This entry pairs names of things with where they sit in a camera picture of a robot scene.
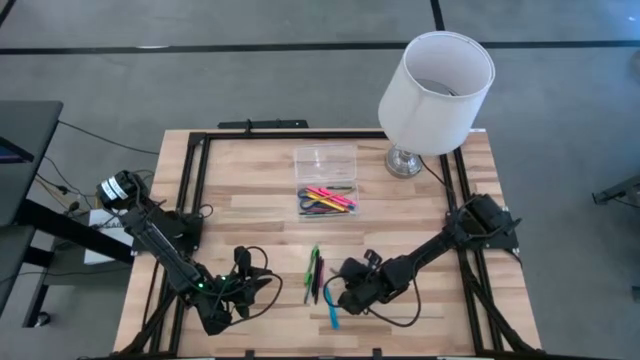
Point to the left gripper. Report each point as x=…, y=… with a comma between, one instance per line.
x=237, y=289

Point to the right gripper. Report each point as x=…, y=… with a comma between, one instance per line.
x=382, y=285

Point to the pink highlighter with print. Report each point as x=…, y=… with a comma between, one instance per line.
x=347, y=201

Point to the yellow highlighter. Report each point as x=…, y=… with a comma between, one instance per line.
x=327, y=202

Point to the long matte black pen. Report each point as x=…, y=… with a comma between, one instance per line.
x=342, y=188

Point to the clear plastic supply box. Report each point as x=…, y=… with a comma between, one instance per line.
x=325, y=160

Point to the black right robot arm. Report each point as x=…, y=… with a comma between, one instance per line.
x=435, y=245

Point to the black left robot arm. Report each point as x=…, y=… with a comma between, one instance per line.
x=165, y=250

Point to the white paper box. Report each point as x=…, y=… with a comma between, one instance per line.
x=100, y=250

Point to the thick black marker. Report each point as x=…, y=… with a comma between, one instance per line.
x=318, y=292

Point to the slim black pen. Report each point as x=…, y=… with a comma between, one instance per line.
x=315, y=280

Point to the light green marker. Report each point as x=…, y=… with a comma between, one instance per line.
x=312, y=262

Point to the black mounting bar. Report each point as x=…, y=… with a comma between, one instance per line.
x=260, y=124

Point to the white shade table lamp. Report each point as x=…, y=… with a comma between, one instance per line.
x=425, y=120

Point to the black desk beam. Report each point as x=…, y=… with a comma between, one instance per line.
x=60, y=225

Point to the black caster wheel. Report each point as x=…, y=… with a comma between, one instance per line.
x=42, y=319

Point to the dark grey low desk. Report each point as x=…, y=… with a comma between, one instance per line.
x=12, y=260

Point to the dark tablet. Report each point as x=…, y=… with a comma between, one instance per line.
x=12, y=152

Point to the black floor stand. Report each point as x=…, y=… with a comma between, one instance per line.
x=620, y=190

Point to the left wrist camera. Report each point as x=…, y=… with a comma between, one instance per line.
x=242, y=255

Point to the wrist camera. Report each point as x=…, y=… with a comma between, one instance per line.
x=242, y=255
x=355, y=269

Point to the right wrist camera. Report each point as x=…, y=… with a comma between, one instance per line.
x=355, y=269

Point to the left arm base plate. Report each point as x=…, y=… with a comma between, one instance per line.
x=185, y=230

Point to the black aluminium table frame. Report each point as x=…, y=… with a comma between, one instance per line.
x=300, y=135

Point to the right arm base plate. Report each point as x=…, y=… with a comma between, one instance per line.
x=505, y=240

